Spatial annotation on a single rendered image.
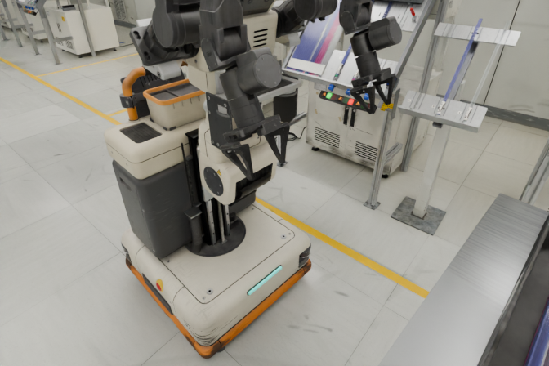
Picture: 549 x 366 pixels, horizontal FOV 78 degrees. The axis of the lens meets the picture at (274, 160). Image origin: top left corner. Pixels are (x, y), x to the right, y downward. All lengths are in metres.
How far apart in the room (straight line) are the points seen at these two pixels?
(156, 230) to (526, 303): 1.13
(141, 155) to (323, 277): 1.05
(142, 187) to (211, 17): 0.77
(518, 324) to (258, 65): 0.63
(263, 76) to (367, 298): 1.34
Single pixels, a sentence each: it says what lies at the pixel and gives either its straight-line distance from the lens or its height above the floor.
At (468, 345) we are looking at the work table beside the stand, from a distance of 0.73.
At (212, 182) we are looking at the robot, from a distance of 1.13.
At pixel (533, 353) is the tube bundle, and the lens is 0.72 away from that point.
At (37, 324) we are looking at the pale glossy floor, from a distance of 1.91.
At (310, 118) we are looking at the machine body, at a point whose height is 0.28.
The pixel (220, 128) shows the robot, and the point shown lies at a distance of 0.93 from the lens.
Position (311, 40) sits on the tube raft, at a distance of 2.21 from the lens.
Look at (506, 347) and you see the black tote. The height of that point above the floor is 0.81.
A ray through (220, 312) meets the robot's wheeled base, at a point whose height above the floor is 0.26.
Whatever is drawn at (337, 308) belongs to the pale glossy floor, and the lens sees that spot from 1.69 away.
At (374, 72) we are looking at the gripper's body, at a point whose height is 1.09.
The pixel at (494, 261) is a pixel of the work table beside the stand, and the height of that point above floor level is 0.80.
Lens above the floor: 1.37
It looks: 32 degrees down
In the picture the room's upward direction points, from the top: straight up
